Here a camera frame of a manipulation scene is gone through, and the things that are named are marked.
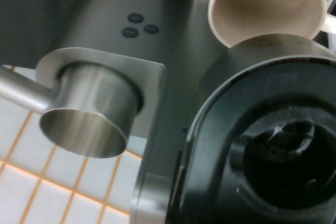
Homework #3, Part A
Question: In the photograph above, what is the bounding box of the grey pod coffee machine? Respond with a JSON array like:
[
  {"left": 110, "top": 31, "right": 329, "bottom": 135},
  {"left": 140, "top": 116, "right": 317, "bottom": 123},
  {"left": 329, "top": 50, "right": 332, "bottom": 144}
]
[{"left": 0, "top": 0, "right": 336, "bottom": 224}]

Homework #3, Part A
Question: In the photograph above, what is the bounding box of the steel milk frother cup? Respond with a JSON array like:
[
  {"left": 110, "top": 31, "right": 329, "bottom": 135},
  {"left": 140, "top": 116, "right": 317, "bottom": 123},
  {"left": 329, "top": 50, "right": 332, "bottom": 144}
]
[{"left": 0, "top": 63, "right": 141, "bottom": 158}]

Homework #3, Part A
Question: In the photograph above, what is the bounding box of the white ceramic mug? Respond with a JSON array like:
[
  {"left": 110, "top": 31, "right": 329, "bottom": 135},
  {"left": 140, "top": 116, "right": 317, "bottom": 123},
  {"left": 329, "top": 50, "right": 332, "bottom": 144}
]
[{"left": 207, "top": 0, "right": 336, "bottom": 47}]

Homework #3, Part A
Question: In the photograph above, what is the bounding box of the wooden shoji screen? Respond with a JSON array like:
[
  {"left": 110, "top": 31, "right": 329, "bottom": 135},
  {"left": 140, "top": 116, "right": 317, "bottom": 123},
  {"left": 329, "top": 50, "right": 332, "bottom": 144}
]
[{"left": 0, "top": 64, "right": 147, "bottom": 224}]

